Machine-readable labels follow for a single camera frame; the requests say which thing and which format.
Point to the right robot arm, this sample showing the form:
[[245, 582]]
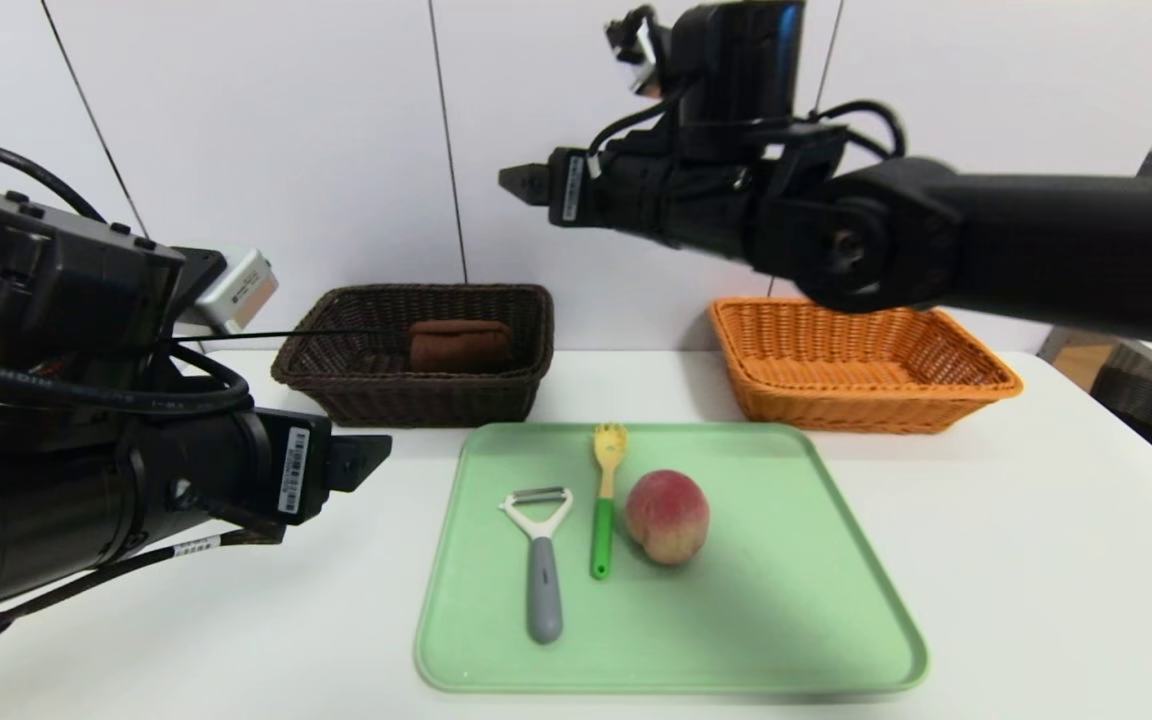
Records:
[[1036, 240]]

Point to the brown towel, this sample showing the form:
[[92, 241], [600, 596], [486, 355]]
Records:
[[461, 348]]

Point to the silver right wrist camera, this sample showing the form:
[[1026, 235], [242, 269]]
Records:
[[650, 70]]

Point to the red yellow peach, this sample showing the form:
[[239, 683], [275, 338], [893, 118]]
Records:
[[666, 515]]

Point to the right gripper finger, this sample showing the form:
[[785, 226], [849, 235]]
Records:
[[528, 185]]

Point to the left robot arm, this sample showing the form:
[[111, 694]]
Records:
[[36, 300]]

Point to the light green plastic tray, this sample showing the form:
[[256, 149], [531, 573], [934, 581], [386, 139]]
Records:
[[736, 620]]

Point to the dark brown wicker basket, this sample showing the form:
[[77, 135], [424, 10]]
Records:
[[436, 400]]

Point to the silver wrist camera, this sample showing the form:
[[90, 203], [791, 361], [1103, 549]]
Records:
[[650, 70], [241, 290]]

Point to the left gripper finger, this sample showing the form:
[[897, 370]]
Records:
[[351, 460]]

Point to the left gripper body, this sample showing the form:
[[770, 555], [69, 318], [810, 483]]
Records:
[[296, 471]]

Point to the black zip tie tail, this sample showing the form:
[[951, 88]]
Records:
[[286, 336]]

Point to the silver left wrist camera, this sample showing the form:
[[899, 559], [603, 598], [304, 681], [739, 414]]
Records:
[[241, 290]]

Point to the orange wicker basket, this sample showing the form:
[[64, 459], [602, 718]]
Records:
[[866, 400]]

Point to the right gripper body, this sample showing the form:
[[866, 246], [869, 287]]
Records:
[[572, 186]]

